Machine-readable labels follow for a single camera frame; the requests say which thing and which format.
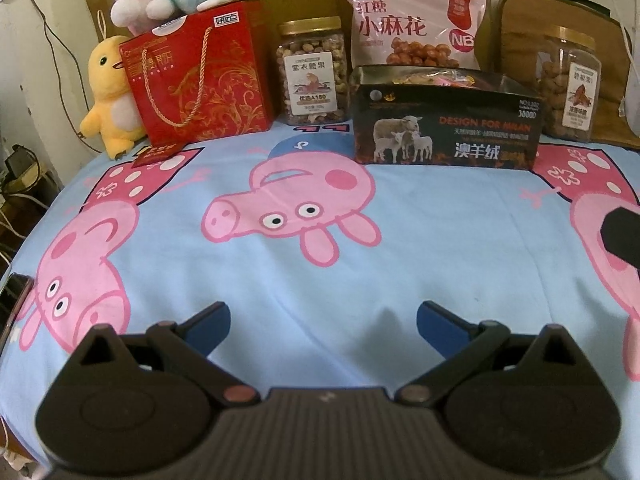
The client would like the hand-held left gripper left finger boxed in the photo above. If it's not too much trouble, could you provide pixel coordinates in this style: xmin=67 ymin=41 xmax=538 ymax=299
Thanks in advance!
xmin=72 ymin=301 xmax=262 ymax=406

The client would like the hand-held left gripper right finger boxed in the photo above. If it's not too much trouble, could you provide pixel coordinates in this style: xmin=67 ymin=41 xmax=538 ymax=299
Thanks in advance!
xmin=395 ymin=301 xmax=583 ymax=406

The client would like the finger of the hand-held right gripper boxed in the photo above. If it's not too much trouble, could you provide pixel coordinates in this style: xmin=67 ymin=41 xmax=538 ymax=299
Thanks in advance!
xmin=600 ymin=204 xmax=640 ymax=273

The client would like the black box with sheep print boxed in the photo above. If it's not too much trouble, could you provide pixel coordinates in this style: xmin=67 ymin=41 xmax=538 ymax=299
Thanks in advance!
xmin=348 ymin=66 xmax=546 ymax=171

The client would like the pig-printed blue bedsheet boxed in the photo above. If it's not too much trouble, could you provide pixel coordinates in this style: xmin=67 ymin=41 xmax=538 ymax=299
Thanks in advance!
xmin=0 ymin=110 xmax=640 ymax=480

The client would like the clear jar golden lid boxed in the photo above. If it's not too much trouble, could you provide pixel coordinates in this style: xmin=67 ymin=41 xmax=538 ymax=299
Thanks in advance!
xmin=536 ymin=25 xmax=602 ymax=142

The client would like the small red card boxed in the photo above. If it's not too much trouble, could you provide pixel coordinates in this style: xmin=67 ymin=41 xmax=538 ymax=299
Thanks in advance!
xmin=132 ymin=142 xmax=183 ymax=167

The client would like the dark smartphone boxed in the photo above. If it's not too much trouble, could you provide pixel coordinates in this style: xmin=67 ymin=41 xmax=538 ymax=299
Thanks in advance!
xmin=0 ymin=272 xmax=35 ymax=347

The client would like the brown cushion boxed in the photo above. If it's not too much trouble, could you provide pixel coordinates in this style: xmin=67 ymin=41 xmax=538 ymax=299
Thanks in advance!
xmin=495 ymin=0 xmax=640 ymax=151

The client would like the red gift bag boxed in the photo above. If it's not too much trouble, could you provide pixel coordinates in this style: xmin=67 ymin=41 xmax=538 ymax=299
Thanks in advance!
xmin=119 ymin=0 xmax=275 ymax=147

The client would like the yellow duck plush toy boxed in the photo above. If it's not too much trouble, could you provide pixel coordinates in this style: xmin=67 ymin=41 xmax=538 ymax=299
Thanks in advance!
xmin=79 ymin=35 xmax=148 ymax=160

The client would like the clear nut jar white label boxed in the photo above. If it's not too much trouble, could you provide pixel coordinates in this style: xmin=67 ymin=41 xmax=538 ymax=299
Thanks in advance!
xmin=276 ymin=16 xmax=349 ymax=126

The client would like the large pink snack bag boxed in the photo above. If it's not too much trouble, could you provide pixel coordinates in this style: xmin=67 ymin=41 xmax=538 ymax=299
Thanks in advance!
xmin=336 ymin=0 xmax=488 ymax=72

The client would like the white cable bundle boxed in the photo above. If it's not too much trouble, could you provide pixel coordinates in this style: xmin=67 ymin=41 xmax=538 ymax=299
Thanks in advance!
xmin=0 ymin=170 xmax=57 ymax=271

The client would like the black cable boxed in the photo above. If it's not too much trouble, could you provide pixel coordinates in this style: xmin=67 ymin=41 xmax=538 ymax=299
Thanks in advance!
xmin=20 ymin=0 xmax=108 ymax=153

